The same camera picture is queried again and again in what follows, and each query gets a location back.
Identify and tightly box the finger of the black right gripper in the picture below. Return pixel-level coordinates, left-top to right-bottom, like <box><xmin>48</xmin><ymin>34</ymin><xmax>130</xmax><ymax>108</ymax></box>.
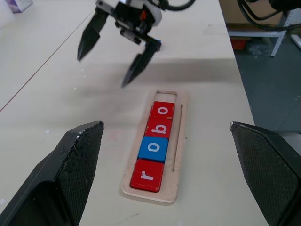
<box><xmin>120</xmin><ymin>38</ymin><xmax>162</xmax><ymax>89</ymax></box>
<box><xmin>77</xmin><ymin>0</ymin><xmax>116</xmax><ymax>62</ymax></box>

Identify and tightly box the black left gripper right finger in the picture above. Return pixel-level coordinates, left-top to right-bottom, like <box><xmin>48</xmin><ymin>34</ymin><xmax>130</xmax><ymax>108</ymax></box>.
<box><xmin>229</xmin><ymin>121</ymin><xmax>301</xmax><ymax>226</ymax></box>

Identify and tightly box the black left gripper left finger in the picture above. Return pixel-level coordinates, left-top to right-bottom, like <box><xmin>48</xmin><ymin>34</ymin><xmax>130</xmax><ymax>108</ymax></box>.
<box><xmin>0</xmin><ymin>121</ymin><xmax>105</xmax><ymax>226</ymax></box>

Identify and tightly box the red letter tile b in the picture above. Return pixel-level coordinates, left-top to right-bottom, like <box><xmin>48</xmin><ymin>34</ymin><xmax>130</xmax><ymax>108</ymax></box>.
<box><xmin>145</xmin><ymin>116</ymin><xmax>174</xmax><ymax>139</ymax></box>

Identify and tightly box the blue letter tile o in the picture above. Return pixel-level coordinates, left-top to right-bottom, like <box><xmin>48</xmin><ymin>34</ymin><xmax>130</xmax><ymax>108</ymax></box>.
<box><xmin>138</xmin><ymin>136</ymin><xmax>169</xmax><ymax>163</ymax></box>

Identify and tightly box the wooden letter tray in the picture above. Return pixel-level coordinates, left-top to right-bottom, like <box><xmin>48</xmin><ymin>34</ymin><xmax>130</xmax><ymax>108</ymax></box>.
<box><xmin>120</xmin><ymin>89</ymin><xmax>190</xmax><ymax>205</ymax></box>

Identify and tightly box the red letter tile r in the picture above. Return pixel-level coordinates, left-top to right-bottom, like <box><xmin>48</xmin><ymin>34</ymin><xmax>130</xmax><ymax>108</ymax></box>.
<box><xmin>129</xmin><ymin>159</ymin><xmax>165</xmax><ymax>193</ymax></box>

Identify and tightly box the purple tissue box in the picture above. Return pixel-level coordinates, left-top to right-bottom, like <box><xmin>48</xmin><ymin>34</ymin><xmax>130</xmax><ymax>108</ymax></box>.
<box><xmin>4</xmin><ymin>0</ymin><xmax>33</xmax><ymax>14</ymax></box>

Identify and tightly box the red plastic crate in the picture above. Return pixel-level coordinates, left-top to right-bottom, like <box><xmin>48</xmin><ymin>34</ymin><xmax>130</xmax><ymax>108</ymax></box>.
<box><xmin>231</xmin><ymin>39</ymin><xmax>247</xmax><ymax>50</ymax></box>

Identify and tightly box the brown cardboard box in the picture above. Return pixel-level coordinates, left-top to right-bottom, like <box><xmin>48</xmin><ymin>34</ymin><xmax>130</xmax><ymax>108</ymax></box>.
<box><xmin>220</xmin><ymin>0</ymin><xmax>284</xmax><ymax>24</ymax></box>

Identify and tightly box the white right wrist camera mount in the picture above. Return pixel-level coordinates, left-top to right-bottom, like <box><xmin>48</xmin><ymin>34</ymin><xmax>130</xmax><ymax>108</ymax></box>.
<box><xmin>130</xmin><ymin>0</ymin><xmax>163</xmax><ymax>28</ymax></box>

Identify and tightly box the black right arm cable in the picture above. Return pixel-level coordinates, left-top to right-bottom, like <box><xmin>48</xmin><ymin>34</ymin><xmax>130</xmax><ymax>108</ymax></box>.
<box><xmin>162</xmin><ymin>0</ymin><xmax>301</xmax><ymax>31</ymax></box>

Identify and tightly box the white metal shelf frame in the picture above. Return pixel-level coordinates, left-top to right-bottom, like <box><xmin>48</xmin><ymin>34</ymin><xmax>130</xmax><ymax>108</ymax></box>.
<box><xmin>228</xmin><ymin>9</ymin><xmax>293</xmax><ymax>57</ymax></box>

